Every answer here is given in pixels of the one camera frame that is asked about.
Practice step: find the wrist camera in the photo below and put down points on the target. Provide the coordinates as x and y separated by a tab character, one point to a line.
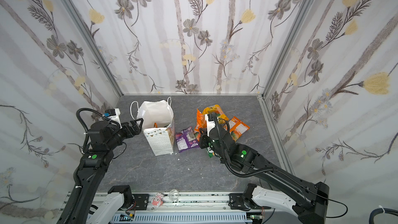
210	122
113	114

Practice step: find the yellow mango snack bag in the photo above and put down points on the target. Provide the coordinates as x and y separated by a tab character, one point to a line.
218	111

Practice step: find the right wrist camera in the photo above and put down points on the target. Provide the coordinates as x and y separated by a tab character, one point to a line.
210	122

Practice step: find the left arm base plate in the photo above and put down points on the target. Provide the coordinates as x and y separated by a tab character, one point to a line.
138	202

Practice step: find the clear plastic ball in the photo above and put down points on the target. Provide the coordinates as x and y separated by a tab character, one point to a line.
174	195

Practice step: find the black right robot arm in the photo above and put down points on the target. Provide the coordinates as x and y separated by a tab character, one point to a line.
302	199

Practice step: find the orange white snack pack right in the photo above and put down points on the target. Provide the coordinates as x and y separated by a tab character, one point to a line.
237	128

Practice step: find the white vented cable duct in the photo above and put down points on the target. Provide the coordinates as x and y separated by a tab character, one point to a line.
182	218

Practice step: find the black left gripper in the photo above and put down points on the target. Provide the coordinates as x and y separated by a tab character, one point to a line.
126	128

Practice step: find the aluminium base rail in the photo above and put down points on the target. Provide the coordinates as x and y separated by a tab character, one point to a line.
206	201

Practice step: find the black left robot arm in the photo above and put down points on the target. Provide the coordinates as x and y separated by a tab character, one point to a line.
98	152

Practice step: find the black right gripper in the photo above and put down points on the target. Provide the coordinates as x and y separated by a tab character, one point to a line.
207	141

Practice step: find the purple snack pack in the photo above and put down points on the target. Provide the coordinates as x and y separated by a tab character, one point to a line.
186	139

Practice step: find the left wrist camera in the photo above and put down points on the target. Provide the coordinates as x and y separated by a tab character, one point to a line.
113	114

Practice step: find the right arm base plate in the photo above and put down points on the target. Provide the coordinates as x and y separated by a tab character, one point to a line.
242	203

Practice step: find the yellow green Fox candy bag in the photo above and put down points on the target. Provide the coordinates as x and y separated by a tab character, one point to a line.
210	152

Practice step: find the white cartoon paper bag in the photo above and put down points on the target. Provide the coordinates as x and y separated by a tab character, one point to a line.
161	140

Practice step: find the pink toy figure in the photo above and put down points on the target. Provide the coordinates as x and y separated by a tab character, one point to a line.
157	201

